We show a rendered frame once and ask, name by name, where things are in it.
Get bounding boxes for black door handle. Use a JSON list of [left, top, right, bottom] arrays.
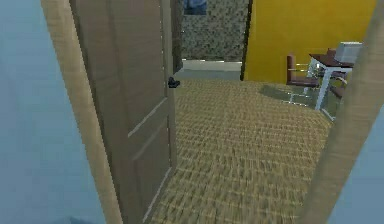
[[167, 76, 181, 89]]

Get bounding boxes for blue framed wall picture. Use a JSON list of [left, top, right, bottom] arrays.
[[183, 0, 208, 16]]

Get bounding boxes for grey box on table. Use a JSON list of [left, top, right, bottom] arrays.
[[334, 41, 364, 65]]

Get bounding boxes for brown chair with metal frame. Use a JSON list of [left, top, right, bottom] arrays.
[[329, 71, 349, 100], [285, 54, 320, 104]]

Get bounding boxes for brown wooden room door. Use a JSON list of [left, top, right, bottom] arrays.
[[68, 0, 178, 224]]

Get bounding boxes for white table with brown top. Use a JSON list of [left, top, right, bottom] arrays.
[[305, 52, 355, 121]]

